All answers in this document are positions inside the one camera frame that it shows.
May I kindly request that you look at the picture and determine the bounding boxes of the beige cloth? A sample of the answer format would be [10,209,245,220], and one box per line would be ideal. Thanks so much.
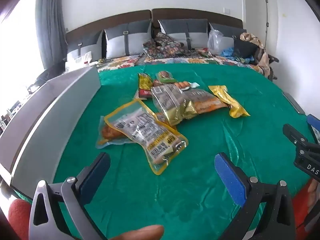
[239,32,270,76]

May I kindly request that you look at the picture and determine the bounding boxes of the clear orange meat snack packet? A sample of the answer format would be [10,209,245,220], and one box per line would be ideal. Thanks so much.
[96,116,127,148]

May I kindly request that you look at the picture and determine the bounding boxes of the yellow-edged clear snack packet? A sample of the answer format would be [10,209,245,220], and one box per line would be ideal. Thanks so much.
[104,99,189,175]

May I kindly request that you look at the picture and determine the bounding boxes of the blue cloth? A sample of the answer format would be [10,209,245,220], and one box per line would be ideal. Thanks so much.
[221,47,236,58]

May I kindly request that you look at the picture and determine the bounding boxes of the grey board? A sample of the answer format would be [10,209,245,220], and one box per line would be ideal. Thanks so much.
[0,66,101,188]

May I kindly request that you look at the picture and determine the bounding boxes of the egg picture snack packet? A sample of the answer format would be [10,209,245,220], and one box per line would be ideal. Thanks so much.
[174,81,200,91]

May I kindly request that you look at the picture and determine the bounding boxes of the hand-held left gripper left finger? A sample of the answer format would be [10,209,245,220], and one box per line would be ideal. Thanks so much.
[28,152,111,240]

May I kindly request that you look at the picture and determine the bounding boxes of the green and brown snack packet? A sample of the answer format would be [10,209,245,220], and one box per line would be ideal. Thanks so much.
[154,71,176,86]

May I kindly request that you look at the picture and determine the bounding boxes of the person's left hand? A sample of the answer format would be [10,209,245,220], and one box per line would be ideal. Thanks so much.
[110,225,165,240]

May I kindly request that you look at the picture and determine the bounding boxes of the dark grey slab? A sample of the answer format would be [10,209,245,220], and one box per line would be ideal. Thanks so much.
[282,92,306,115]

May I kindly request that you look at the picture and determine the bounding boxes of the grey and white pillow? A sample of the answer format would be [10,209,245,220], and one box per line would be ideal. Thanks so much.
[104,19,153,59]
[65,29,104,63]
[209,22,247,46]
[157,19,209,50]

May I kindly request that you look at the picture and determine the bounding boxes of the yellow and red snack packet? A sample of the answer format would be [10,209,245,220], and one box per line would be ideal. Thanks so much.
[134,73,153,101]

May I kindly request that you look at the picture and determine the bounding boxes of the small white cloth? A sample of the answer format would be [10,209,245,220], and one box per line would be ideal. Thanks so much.
[65,51,93,68]

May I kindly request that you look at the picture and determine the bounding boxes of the orange and white snack packet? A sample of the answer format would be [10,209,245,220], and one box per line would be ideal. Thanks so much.
[182,89,228,115]

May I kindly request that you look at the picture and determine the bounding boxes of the clear plastic bag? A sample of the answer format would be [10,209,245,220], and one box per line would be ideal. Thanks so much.
[207,29,224,55]

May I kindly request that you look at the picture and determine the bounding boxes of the red clothing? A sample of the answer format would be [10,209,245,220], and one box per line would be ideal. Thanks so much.
[292,179,320,232]
[7,199,37,240]

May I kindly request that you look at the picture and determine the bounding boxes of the gold foil snack packet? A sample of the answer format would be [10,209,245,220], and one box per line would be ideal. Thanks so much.
[151,84,198,126]

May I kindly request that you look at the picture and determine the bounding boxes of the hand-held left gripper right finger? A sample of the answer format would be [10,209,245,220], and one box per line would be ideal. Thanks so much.
[214,152,297,240]

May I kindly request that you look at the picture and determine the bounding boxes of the green blanket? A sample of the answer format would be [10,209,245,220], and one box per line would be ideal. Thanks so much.
[15,62,316,240]

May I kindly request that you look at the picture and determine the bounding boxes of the long golden snack packet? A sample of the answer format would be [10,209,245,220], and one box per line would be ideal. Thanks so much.
[208,85,251,118]

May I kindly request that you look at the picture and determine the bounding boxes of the dark chair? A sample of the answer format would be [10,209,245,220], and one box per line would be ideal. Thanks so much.
[255,47,280,81]

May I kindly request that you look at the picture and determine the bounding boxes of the floral bed sheet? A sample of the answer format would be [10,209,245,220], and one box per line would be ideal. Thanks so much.
[96,52,266,73]

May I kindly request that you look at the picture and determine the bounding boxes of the grey curtain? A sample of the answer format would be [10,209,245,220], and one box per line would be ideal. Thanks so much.
[35,0,66,70]

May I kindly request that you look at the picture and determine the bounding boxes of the dark patterned crumpled cloth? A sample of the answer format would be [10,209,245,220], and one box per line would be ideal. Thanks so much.
[142,32,191,58]

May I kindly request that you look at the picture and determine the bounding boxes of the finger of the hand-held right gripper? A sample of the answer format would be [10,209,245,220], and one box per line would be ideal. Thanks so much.
[306,114,320,144]
[283,124,320,155]

